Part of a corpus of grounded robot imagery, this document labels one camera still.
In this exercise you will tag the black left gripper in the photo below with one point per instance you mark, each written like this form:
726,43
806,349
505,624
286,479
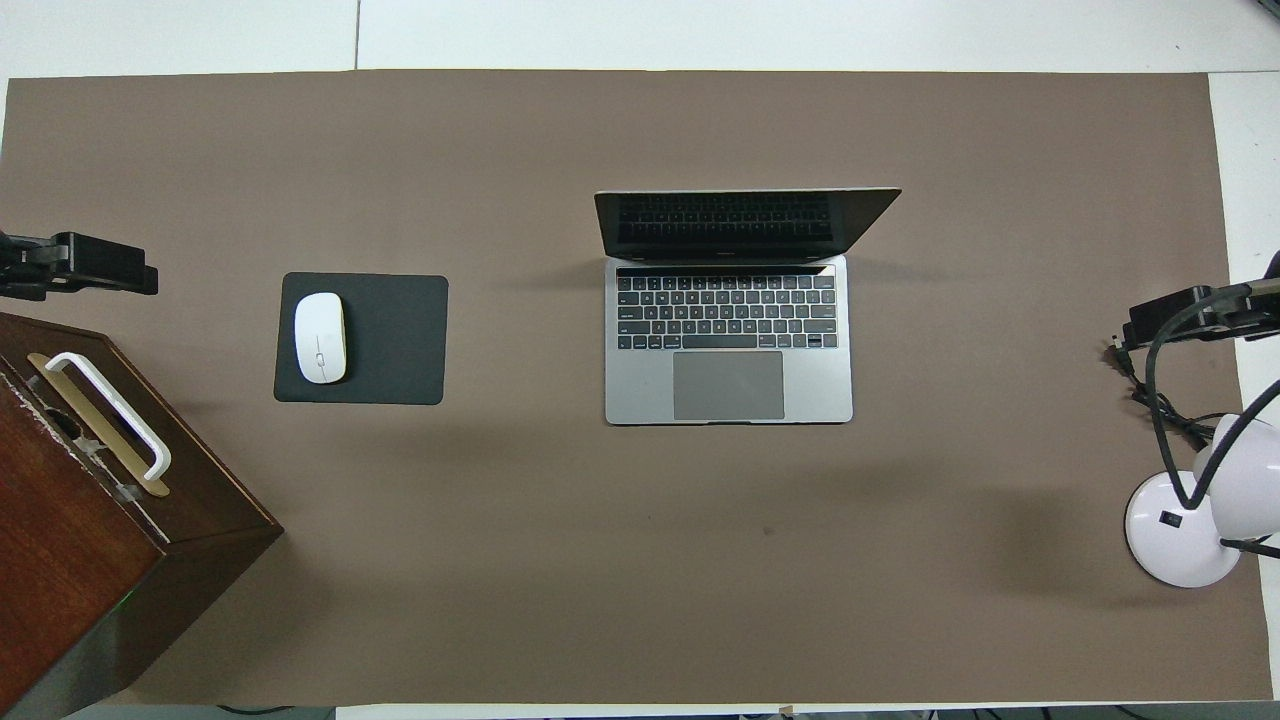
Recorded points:
20,268

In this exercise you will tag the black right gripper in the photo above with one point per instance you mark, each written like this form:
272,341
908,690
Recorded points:
1250,320

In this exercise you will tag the grey aluminium laptop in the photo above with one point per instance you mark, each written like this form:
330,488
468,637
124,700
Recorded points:
640,390

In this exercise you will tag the white desk lamp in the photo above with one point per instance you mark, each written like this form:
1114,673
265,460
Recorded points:
1170,540

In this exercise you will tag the white computer mouse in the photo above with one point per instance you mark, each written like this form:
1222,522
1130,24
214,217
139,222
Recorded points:
320,338

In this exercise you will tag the dark brown wooden box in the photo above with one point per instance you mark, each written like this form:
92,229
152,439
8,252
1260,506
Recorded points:
70,560

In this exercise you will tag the black mouse pad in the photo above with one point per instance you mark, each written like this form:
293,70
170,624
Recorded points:
400,340

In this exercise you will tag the brown table mat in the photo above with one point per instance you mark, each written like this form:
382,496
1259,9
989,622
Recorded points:
600,550

